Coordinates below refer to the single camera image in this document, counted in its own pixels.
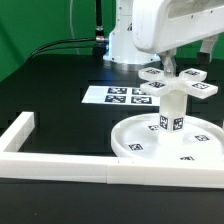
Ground white cross-shaped table base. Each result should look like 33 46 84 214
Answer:
138 67 218 99

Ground white round table top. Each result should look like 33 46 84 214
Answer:
111 113 224 162

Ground black cables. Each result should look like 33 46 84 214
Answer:
25 37 108 63

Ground black vertical pole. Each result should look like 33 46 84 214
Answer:
93 0 105 58

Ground white marker tag sheet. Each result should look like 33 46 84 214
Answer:
82 86 160 106

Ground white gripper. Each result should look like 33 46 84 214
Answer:
132 0 224 76

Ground white U-shaped fence frame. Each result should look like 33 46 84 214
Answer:
0 112 224 188

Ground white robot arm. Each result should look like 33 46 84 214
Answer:
103 0 224 76

